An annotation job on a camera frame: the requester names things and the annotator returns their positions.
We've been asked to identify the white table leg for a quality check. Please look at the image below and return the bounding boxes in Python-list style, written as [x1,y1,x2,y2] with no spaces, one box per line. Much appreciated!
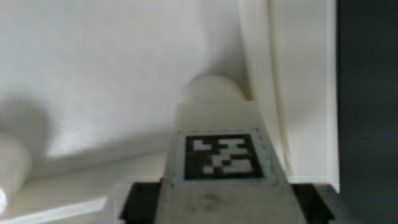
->
[154,75,307,224]

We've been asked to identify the white fence right piece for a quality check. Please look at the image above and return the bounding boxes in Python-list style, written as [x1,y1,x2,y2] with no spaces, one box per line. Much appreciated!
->
[238,0,339,185]

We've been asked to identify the white square tabletop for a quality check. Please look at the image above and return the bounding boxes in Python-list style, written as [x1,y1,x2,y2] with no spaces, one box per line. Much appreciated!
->
[0,0,268,224]

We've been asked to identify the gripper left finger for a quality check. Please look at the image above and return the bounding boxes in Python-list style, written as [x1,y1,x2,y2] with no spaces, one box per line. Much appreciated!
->
[118,182,159,224]

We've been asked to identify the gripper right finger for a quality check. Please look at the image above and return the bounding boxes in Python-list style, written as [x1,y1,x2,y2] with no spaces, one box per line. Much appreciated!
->
[291,184,333,224]

